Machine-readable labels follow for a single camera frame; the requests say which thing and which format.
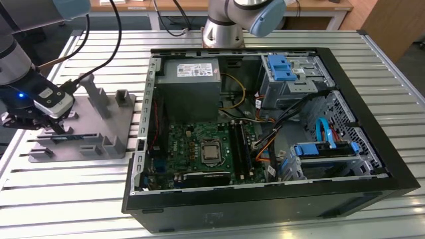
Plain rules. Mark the grey power supply unit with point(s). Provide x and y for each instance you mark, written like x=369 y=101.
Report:
x=185 y=99

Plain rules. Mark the white box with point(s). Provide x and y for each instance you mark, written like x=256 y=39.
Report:
x=122 y=2

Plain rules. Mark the grey parts rack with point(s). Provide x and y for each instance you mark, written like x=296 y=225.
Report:
x=99 y=139

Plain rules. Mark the hard disk in blue carrier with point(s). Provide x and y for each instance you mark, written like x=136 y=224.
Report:
x=307 y=149

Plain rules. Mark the wooden cabinet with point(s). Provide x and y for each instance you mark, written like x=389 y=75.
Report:
x=392 y=25

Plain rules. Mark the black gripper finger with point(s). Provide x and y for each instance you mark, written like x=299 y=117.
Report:
x=23 y=122

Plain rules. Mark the black graphics card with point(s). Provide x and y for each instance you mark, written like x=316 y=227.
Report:
x=205 y=179

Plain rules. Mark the black PC case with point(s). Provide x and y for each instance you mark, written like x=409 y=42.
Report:
x=232 y=214

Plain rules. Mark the RAM stick with black chips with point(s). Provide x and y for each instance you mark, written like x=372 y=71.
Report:
x=75 y=137

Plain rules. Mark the green motherboard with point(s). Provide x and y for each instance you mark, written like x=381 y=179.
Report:
x=185 y=139

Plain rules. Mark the black RAM slot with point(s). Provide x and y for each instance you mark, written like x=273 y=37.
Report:
x=240 y=149
x=236 y=149

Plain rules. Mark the blue board connector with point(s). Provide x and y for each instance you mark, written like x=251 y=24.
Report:
x=159 y=165

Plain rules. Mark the silver metal drive cage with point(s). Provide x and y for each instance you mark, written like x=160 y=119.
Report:
x=332 y=160
x=299 y=92

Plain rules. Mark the blue plastic drive bracket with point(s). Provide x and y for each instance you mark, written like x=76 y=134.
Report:
x=281 y=68

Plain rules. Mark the silver CPU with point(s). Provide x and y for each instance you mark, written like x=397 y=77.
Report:
x=211 y=152

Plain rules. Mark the wooden desk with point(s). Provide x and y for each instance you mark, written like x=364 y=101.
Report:
x=315 y=6

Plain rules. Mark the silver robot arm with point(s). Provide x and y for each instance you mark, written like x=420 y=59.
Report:
x=223 y=30

